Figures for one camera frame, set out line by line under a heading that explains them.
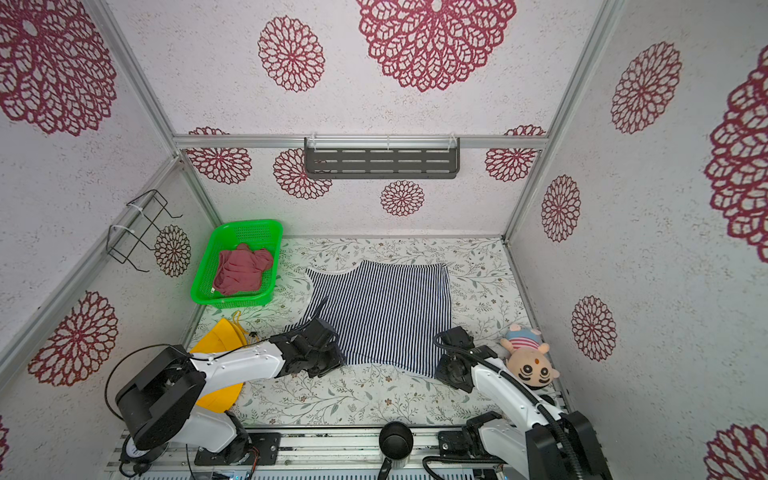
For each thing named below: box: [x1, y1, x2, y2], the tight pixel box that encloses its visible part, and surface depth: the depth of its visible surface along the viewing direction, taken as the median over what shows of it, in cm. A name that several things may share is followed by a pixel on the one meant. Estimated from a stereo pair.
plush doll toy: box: [500, 324, 561, 389], surface depth 86 cm
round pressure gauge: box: [119, 434, 152, 477], surface depth 72 cm
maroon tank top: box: [214, 243, 273, 295], surface depth 105 cm
